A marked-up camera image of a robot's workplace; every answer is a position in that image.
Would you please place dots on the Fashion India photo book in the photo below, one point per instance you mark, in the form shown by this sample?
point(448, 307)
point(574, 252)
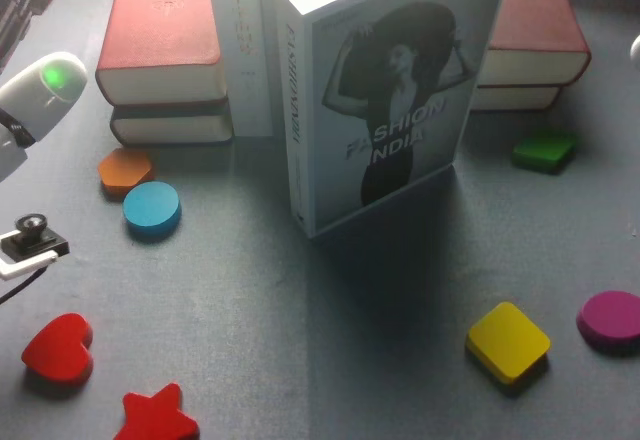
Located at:
point(400, 110)

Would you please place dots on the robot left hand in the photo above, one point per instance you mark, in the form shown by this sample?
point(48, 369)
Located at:
point(636, 51)

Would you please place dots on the grey table cloth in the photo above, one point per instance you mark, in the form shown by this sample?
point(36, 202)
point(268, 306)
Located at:
point(250, 320)

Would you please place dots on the red heart block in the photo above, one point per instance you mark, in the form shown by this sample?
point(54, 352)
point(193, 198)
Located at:
point(57, 347)

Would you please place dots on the green rounded square block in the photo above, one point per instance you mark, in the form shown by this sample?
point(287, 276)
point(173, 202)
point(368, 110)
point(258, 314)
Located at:
point(544, 152)

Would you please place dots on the white book gold lettered spine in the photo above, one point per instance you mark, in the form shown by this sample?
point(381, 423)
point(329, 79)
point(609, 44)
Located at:
point(240, 50)

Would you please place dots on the magenta round block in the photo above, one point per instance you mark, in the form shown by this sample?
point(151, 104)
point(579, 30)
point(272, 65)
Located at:
point(612, 320)

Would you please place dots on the red star block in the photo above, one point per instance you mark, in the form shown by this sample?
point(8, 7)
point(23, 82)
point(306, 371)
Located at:
point(154, 415)

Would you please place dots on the yellow rounded square block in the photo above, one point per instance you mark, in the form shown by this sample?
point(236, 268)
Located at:
point(509, 340)

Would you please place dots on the orange hexagon block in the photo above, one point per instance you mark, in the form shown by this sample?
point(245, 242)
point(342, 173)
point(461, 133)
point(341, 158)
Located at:
point(124, 170)

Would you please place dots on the red hardcover book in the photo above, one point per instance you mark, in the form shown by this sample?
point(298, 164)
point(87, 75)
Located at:
point(160, 20)
point(535, 20)
point(515, 97)

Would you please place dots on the blue round block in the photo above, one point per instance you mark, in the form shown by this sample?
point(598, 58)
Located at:
point(151, 207)

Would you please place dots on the small black camera white bracket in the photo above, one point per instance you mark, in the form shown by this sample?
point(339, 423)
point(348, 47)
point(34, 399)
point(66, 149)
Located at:
point(37, 247)

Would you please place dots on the black machinery beside table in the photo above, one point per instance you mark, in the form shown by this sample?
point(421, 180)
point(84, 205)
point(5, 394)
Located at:
point(20, 5)

